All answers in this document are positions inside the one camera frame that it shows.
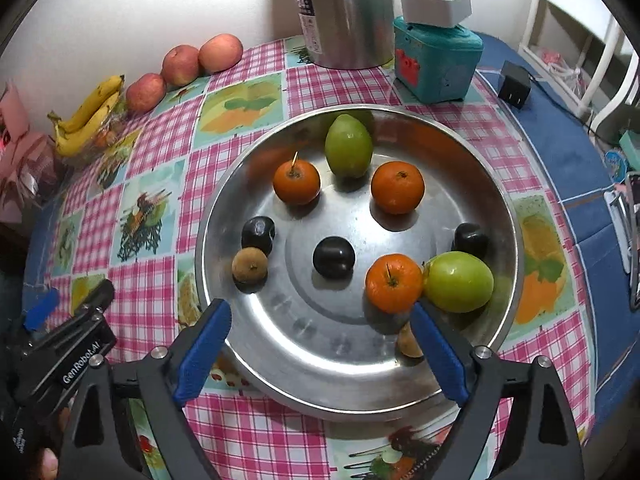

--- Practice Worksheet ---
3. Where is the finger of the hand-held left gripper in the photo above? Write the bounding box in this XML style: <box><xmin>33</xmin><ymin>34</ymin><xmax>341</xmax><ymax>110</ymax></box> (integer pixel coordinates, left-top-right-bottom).
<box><xmin>22</xmin><ymin>287</ymin><xmax>61</xmax><ymax>333</ymax></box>
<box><xmin>70</xmin><ymin>279</ymin><xmax>117</xmax><ymax>321</ymax></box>

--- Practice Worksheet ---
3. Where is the small brown round fruit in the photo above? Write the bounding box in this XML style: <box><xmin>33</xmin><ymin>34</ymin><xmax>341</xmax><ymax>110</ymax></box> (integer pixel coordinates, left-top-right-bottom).
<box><xmin>397</xmin><ymin>321</ymin><xmax>426</xmax><ymax>359</ymax></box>
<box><xmin>231</xmin><ymin>247</ymin><xmax>269</xmax><ymax>285</ymax></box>

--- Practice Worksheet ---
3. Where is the pink checked tablecloth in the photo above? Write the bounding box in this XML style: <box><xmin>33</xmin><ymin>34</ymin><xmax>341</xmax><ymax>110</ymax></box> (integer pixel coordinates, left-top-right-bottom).
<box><xmin>45</xmin><ymin>35</ymin><xmax>598</xmax><ymax>480</ymax></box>

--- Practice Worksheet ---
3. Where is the yellow banana bunch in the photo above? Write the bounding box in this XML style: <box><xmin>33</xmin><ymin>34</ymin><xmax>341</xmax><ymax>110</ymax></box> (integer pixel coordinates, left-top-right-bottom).
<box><xmin>47</xmin><ymin>75</ymin><xmax>126</xmax><ymax>157</ymax></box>

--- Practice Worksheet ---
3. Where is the stainless steel thermos jug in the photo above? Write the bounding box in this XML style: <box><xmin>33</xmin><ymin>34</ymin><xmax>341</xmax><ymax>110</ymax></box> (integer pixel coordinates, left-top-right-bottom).
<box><xmin>286</xmin><ymin>0</ymin><xmax>416</xmax><ymax>70</ymax></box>

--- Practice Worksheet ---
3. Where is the pink wrapped flower bouquet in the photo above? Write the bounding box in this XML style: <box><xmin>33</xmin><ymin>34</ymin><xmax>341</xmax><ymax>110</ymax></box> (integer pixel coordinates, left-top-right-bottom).
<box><xmin>0</xmin><ymin>80</ymin><xmax>66</xmax><ymax>226</ymax></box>

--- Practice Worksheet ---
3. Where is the elongated green jujube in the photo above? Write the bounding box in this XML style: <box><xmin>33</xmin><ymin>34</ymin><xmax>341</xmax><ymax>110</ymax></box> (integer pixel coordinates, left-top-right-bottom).
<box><xmin>325</xmin><ymin>114</ymin><xmax>374</xmax><ymax>179</ymax></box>

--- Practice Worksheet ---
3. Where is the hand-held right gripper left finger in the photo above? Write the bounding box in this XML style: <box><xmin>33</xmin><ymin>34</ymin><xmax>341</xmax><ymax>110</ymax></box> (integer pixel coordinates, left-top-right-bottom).
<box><xmin>59</xmin><ymin>298</ymin><xmax>233</xmax><ymax>480</ymax></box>

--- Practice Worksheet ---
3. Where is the dark purple plum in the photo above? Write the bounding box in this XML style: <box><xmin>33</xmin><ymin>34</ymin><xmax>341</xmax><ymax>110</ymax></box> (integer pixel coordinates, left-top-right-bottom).
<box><xmin>451</xmin><ymin>222</ymin><xmax>490</xmax><ymax>261</ymax></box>
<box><xmin>312</xmin><ymin>236</ymin><xmax>356</xmax><ymax>279</ymax></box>
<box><xmin>241</xmin><ymin>216</ymin><xmax>277</xmax><ymax>256</ymax></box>

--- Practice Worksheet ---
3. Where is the teal plastic box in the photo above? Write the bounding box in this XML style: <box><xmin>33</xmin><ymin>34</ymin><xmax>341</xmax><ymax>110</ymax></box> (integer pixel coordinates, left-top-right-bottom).
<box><xmin>392</xmin><ymin>15</ymin><xmax>485</xmax><ymax>105</ymax></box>

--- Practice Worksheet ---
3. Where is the stainless steel plate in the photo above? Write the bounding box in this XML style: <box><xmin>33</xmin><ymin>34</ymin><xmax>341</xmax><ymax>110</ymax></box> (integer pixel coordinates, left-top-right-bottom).
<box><xmin>195</xmin><ymin>105</ymin><xmax>525</xmax><ymax>422</ymax></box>

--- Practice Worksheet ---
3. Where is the person's left hand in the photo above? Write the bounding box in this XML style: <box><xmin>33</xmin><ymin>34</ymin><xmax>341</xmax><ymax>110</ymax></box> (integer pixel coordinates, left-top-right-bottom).
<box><xmin>36</xmin><ymin>447</ymin><xmax>62</xmax><ymax>480</ymax></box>

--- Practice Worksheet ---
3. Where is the white chair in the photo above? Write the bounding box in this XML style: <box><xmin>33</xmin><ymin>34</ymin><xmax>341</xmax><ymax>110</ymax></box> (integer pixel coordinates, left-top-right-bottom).
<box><xmin>517</xmin><ymin>0</ymin><xmax>636</xmax><ymax>118</ymax></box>

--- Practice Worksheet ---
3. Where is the red apple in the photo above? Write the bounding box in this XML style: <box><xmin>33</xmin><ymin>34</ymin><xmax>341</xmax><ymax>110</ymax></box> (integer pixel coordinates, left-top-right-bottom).
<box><xmin>161</xmin><ymin>45</ymin><xmax>201</xmax><ymax>87</ymax></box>
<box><xmin>198</xmin><ymin>33</ymin><xmax>244</xmax><ymax>74</ymax></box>
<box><xmin>125</xmin><ymin>73</ymin><xmax>167</xmax><ymax>114</ymax></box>

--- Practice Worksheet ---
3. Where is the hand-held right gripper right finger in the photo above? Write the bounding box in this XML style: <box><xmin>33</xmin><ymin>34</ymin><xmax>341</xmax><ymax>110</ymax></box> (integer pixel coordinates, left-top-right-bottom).
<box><xmin>410</xmin><ymin>301</ymin><xmax>586</xmax><ymax>480</ymax></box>

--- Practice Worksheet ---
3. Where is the round green jujube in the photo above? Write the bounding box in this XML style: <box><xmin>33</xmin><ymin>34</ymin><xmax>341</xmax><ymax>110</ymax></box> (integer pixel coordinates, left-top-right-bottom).
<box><xmin>423</xmin><ymin>251</ymin><xmax>495</xmax><ymax>314</ymax></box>

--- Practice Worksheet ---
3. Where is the black power adapter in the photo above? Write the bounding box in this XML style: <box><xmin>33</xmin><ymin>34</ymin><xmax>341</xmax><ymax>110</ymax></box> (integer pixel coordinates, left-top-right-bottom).
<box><xmin>497</xmin><ymin>61</ymin><xmax>533</xmax><ymax>110</ymax></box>

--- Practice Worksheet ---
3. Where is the round teal container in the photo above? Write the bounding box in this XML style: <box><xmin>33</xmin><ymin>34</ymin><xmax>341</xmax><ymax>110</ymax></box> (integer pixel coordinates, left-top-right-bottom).
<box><xmin>602</xmin><ymin>149</ymin><xmax>628</xmax><ymax>181</ymax></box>

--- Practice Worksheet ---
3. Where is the orange mandarin with long stem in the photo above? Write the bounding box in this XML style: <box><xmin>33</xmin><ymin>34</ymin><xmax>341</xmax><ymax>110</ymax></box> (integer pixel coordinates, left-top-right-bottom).
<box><xmin>273</xmin><ymin>151</ymin><xmax>321</xmax><ymax>206</ymax></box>

